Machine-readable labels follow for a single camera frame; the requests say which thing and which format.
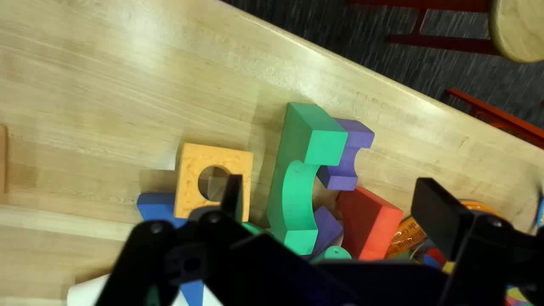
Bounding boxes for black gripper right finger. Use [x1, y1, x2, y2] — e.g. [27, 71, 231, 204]
[409, 177, 477, 263]

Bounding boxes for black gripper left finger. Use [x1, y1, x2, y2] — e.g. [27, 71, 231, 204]
[219, 171, 246, 222]

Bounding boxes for orange block with round hole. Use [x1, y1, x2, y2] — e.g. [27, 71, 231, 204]
[173, 141, 255, 222]

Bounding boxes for green wooden block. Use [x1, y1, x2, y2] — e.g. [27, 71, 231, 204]
[265, 160, 323, 256]

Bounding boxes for blue triangle foam block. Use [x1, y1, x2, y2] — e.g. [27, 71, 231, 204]
[136, 192, 207, 306]

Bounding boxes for small purple foam block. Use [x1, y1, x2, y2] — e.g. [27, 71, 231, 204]
[309, 204, 345, 258]

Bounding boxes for purple wooden block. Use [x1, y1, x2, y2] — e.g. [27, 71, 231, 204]
[314, 117, 375, 192]

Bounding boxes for clear bin of toys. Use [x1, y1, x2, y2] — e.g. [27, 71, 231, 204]
[384, 194, 544, 306]

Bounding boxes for wooden stool with red legs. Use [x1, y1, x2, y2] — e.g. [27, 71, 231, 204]
[350, 0, 544, 64]

